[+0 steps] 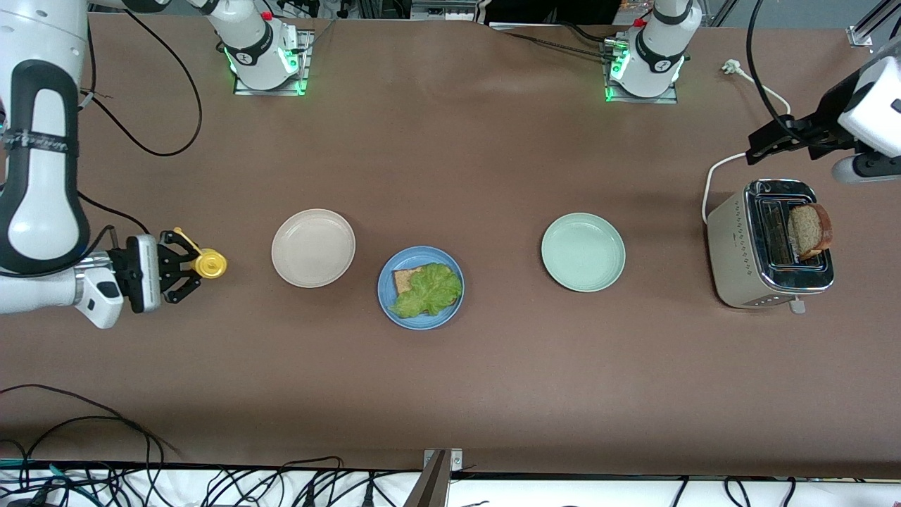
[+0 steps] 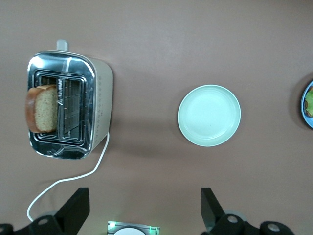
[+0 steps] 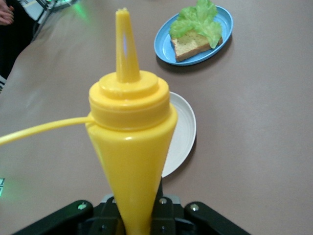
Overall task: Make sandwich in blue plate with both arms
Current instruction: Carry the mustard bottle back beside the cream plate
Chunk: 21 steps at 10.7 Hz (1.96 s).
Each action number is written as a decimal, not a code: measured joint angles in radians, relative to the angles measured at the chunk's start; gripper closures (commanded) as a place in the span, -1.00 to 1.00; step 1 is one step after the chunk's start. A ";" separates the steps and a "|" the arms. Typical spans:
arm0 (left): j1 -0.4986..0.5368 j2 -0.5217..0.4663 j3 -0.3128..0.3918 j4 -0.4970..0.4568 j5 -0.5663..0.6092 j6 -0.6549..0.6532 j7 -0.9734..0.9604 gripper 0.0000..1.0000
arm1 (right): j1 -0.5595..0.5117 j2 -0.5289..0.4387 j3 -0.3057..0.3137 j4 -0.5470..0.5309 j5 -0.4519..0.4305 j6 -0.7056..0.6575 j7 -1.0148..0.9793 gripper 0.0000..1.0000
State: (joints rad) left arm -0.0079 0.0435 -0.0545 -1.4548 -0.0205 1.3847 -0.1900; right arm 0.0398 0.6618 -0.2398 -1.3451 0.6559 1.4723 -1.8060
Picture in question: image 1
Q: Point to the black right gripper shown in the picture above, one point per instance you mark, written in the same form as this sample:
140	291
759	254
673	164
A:
121	267

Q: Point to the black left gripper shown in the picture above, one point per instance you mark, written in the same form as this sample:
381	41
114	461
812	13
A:
830	115

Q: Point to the yellow mustard squeeze bottle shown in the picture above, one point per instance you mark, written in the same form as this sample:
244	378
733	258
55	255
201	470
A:
210	264

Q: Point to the brown bread slice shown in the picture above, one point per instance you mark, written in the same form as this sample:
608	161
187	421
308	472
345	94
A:
806	229
402	278

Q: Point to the green lettuce leaf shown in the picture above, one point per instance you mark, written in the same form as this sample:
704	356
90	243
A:
429	289

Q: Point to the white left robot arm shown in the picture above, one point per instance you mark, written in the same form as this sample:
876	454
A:
654	60

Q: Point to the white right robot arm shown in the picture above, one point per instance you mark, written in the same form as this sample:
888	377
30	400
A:
42	183

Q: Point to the beige round plate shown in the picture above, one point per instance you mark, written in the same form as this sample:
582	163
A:
313	248

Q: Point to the pale green round plate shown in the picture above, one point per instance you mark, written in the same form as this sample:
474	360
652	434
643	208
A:
583	252

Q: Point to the blue round plate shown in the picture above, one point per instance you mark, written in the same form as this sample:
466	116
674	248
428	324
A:
422	322

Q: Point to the silver beige toaster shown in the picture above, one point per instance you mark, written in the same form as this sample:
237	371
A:
735	246

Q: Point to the orange snack package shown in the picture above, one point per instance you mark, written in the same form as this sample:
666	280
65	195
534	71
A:
633	5

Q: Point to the grey metal beam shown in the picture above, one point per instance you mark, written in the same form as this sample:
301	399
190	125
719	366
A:
429	489

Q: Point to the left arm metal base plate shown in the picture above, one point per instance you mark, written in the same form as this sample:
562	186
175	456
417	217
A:
640	100

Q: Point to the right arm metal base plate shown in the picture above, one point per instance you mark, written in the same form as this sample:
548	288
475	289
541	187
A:
271	91

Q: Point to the silver metal bracket plate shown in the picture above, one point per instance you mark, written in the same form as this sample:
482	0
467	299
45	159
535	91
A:
454	459

